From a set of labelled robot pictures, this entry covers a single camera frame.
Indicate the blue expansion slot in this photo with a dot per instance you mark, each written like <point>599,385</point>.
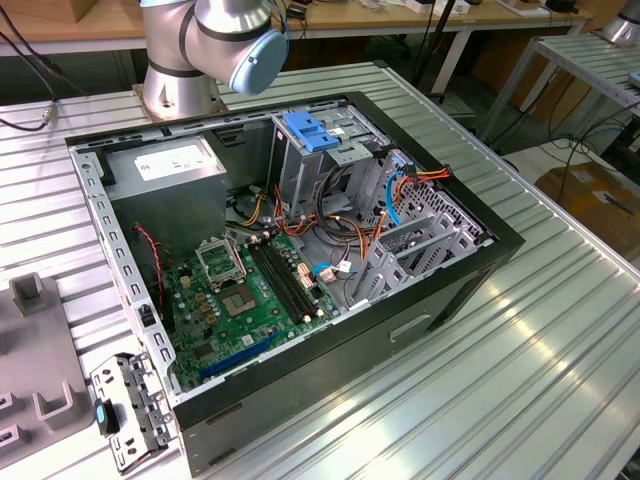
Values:
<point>240,356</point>

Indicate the green motherboard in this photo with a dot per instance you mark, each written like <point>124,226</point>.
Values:
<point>260,325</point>

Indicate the grey parts rack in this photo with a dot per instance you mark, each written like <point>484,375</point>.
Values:
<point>30,360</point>

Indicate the brown square base plate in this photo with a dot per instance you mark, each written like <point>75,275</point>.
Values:
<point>137,93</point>

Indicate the grey metal disk bay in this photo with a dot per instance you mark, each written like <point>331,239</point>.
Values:
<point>372,282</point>
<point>395,240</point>

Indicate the black tripod stand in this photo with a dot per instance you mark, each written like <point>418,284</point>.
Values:
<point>435,35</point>

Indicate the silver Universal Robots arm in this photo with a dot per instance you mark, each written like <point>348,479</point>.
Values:
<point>170,30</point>

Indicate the black RAM slot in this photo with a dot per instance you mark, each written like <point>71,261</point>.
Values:
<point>293,276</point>
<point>276,284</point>
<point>281,281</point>
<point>287,279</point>

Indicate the blue plastic drive latch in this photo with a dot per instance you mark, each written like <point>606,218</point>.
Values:
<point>310,132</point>

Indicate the grey metal drive cage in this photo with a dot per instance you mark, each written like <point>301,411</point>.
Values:
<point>300,180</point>

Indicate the metal card retention bracket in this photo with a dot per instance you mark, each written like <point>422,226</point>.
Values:
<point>145,400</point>

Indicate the black square chipset chip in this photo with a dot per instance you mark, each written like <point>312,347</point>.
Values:
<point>204,351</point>

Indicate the grey power supply unit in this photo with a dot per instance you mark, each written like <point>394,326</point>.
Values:
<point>165,210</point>

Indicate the wooden desk white frame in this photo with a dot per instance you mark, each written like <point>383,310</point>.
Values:
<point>110,25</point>
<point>340,20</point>

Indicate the black clip with blue tab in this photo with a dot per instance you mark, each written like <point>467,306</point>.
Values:
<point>107,419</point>

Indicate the CPU socket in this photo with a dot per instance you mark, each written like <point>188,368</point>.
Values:
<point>239,302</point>

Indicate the brown cardboard box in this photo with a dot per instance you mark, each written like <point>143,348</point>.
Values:
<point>550,95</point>

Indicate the metal slat table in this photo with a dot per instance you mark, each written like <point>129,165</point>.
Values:
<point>585,57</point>

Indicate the black open PC case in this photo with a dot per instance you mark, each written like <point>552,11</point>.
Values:
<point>325,380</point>

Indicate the cardboard box with label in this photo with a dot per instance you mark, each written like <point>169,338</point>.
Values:
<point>585,200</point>

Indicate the small cardboard box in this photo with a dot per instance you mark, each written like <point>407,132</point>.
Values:
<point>80,10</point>

